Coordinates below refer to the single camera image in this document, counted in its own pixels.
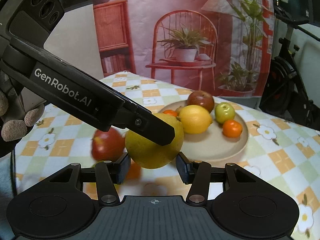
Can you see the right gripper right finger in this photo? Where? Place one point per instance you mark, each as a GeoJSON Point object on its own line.
{"type": "Point", "coordinates": [198, 176]}

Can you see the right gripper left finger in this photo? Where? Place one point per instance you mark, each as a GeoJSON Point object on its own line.
{"type": "Point", "coordinates": [107, 174]}

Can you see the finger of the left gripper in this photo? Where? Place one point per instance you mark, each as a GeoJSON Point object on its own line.
{"type": "Point", "coordinates": [131, 115]}

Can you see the orange tangerine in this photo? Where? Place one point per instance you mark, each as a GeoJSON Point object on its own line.
{"type": "Point", "coordinates": [171, 112]}
{"type": "Point", "coordinates": [133, 171]}
{"type": "Point", "coordinates": [232, 129]}

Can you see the bright red apple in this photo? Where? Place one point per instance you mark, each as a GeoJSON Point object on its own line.
{"type": "Point", "coordinates": [107, 145]}

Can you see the yellow lemon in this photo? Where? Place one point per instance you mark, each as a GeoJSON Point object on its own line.
{"type": "Point", "coordinates": [148, 154]}
{"type": "Point", "coordinates": [195, 119]}

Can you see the small green apple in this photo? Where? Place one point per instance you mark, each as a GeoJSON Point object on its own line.
{"type": "Point", "coordinates": [223, 112]}

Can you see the dark red apple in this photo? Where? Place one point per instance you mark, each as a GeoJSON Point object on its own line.
{"type": "Point", "coordinates": [201, 98]}

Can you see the small brown longan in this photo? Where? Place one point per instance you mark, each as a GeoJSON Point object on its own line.
{"type": "Point", "coordinates": [179, 109]}

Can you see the gloved left hand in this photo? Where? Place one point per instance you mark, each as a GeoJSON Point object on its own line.
{"type": "Point", "coordinates": [17, 119]}

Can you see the checkered floral tablecloth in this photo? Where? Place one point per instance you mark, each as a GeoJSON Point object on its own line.
{"type": "Point", "coordinates": [280, 152]}

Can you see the pink printed backdrop cloth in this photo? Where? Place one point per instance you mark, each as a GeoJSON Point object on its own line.
{"type": "Point", "coordinates": [219, 46]}

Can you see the black exercise bike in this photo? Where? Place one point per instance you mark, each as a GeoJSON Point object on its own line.
{"type": "Point", "coordinates": [285, 95]}

